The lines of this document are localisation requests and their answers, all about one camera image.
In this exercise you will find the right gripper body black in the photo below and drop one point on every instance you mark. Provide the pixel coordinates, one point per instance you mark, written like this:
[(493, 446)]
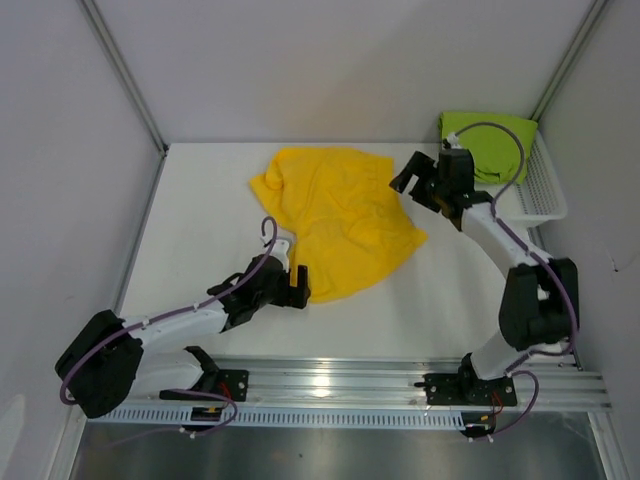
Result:
[(444, 191)]

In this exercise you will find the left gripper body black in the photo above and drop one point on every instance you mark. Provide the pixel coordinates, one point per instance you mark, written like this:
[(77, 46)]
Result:
[(279, 295)]

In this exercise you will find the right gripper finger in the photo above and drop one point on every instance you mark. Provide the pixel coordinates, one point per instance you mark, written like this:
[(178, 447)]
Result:
[(420, 166), (423, 192)]

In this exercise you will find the yellow shorts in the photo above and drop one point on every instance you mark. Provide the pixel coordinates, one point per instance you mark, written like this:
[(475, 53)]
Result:
[(351, 231)]

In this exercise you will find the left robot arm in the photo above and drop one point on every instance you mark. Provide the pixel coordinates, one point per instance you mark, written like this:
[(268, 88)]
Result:
[(113, 359)]

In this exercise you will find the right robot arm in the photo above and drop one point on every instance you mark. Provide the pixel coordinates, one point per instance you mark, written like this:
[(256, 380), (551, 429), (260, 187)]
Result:
[(539, 304)]

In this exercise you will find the green folded shorts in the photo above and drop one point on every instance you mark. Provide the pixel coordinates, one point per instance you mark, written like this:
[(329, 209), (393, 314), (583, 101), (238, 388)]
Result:
[(495, 153)]

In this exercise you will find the white perforated plastic basket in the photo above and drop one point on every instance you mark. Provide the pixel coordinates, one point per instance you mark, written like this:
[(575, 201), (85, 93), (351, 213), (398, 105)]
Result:
[(540, 198)]

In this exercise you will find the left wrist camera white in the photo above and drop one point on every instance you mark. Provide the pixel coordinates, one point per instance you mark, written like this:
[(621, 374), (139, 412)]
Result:
[(279, 249)]

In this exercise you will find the aluminium mounting rail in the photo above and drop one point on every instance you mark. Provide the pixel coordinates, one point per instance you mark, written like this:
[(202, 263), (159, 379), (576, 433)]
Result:
[(389, 383)]

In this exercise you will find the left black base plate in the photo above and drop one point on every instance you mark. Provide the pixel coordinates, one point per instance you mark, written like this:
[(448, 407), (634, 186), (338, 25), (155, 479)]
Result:
[(232, 384)]

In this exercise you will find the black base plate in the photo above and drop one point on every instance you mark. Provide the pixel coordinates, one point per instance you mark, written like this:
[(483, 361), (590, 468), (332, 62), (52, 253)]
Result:
[(448, 389), (232, 384)]

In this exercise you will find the left aluminium corner post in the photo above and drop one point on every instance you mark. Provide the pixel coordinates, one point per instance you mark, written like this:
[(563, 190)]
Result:
[(108, 44)]

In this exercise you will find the aluminium corner post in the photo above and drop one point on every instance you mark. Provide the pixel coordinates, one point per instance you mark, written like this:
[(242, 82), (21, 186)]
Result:
[(108, 44), (579, 41)]

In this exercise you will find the white slotted cable duct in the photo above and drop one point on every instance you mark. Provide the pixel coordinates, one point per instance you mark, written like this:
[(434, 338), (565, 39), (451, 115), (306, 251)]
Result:
[(412, 419)]

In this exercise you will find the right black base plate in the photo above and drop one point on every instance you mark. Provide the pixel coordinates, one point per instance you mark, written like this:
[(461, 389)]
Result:
[(448, 389)]

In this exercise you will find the right aluminium corner post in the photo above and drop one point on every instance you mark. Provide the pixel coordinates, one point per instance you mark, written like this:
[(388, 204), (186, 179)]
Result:
[(579, 41)]

